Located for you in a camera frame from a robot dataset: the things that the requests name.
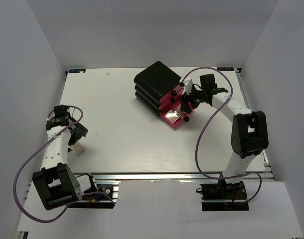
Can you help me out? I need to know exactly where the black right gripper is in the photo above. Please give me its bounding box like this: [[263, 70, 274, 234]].
[[179, 83, 206, 114]]

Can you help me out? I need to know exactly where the pink top drawer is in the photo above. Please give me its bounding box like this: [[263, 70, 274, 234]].
[[159, 85, 183, 103]]

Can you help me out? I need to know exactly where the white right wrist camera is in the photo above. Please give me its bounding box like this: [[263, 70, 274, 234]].
[[179, 77, 193, 95]]

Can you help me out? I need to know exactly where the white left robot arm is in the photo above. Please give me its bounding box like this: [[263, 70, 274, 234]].
[[32, 105, 98, 210]]

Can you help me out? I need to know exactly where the blue corner label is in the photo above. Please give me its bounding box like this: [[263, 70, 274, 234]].
[[216, 67, 235, 71], [68, 69, 86, 74]]

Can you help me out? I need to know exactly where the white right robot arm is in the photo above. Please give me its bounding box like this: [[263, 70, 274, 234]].
[[180, 74, 269, 199]]

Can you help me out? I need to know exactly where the right blue corner label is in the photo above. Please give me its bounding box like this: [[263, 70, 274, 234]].
[[216, 67, 235, 71]]

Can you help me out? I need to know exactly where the pink bottom drawer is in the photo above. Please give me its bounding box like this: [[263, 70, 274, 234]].
[[159, 102, 194, 128]]

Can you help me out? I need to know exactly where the four-colour eyeshadow palette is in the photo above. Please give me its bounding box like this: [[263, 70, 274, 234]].
[[165, 110, 185, 123]]

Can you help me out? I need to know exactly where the left blue corner label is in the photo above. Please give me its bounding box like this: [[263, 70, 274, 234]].
[[68, 69, 86, 74]]

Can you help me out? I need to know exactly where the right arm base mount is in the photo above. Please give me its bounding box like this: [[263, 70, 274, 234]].
[[195, 180, 249, 212]]

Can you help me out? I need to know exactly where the pink blush palette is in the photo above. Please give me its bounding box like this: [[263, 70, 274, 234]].
[[71, 142, 85, 156]]

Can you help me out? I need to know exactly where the black drawer organizer cabinet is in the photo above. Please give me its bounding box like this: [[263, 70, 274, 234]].
[[134, 61, 181, 116]]

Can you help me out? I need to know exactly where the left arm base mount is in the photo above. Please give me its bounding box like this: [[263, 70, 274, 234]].
[[69, 181, 119, 209]]

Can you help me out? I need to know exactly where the aluminium table front rail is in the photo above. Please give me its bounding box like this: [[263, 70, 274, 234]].
[[72, 171, 270, 182]]

